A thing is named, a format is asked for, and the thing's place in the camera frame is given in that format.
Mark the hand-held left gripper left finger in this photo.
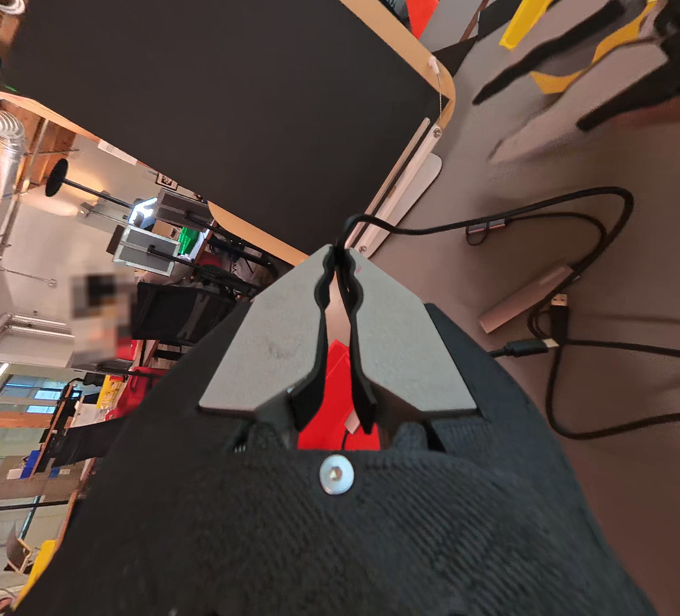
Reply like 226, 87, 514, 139
199, 245, 334, 436

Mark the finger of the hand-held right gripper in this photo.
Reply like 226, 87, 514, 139
473, 0, 638, 107
489, 37, 680, 165

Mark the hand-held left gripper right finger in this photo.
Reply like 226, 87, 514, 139
338, 248, 477, 436

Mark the red plastic bin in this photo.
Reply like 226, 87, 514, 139
298, 338, 383, 452

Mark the black hub cable with adapter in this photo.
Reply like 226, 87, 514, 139
342, 186, 635, 277

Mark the black usb-c cable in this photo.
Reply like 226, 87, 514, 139
491, 295, 680, 440

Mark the grey usb hub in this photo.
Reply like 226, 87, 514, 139
478, 264, 577, 333

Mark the black monitor screen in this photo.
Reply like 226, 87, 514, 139
0, 0, 445, 261

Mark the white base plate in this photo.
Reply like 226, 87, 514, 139
367, 154, 443, 258

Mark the silver ventilation duct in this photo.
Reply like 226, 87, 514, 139
0, 112, 27, 202

